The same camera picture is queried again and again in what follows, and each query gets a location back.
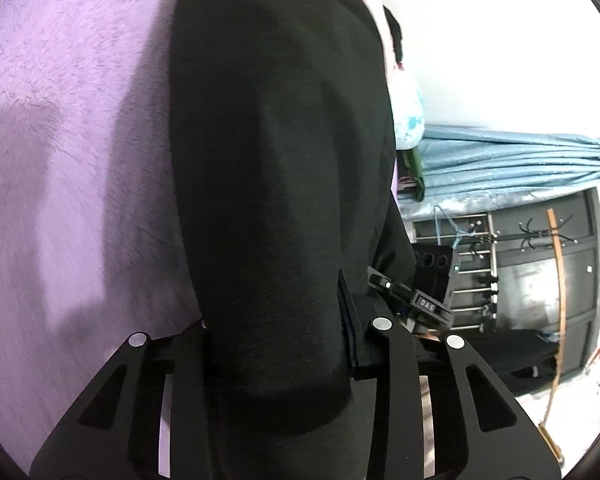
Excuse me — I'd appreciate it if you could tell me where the purple fleece blanket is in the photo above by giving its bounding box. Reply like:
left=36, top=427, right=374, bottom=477
left=0, top=0, right=216, bottom=480

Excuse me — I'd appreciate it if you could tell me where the long wooden stick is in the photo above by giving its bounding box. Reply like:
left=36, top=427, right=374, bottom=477
left=536, top=208, right=572, bottom=467

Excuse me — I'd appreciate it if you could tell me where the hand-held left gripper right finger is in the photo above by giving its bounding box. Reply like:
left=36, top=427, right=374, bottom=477
left=338, top=269, right=562, bottom=480

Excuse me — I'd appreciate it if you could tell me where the chrome wall hook rack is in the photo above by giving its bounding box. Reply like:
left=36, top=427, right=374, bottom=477
left=414, top=212, right=500, bottom=335

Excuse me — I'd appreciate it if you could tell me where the black coat rack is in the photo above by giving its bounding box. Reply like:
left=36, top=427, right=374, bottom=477
left=495, top=214, right=581, bottom=252

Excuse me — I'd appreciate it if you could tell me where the dark grey door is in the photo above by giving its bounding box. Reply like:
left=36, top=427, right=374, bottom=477
left=411, top=186, right=600, bottom=397

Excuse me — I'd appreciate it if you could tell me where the green cloth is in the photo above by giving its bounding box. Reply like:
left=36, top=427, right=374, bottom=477
left=401, top=141, right=427, bottom=202

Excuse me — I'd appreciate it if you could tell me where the light blue curtain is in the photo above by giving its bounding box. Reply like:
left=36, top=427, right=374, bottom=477
left=394, top=124, right=600, bottom=207

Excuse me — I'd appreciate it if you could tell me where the blue clothes hanger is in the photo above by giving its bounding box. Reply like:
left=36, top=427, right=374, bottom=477
left=433, top=204, right=481, bottom=253

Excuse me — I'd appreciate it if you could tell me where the small black cloth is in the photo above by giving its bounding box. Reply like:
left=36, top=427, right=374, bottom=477
left=382, top=6, right=406, bottom=70

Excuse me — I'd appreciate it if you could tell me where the large black garment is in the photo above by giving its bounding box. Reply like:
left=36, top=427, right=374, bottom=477
left=169, top=0, right=418, bottom=433

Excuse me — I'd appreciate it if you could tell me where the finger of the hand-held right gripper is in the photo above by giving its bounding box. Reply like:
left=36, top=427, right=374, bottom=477
left=367, top=266, right=415, bottom=313

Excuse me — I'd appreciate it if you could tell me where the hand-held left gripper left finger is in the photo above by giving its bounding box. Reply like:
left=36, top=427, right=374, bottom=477
left=30, top=319, right=231, bottom=480

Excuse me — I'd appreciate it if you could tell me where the pink and blue printed quilt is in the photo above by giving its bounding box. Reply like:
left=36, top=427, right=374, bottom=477
left=337, top=0, right=426, bottom=152

